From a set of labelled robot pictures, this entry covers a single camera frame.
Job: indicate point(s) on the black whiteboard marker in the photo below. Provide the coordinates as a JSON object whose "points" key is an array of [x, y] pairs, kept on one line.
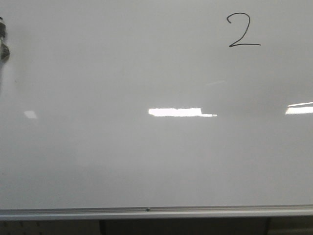
{"points": [[4, 49]]}

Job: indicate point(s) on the white whiteboard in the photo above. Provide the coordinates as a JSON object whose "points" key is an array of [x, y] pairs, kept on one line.
{"points": [[117, 109]]}

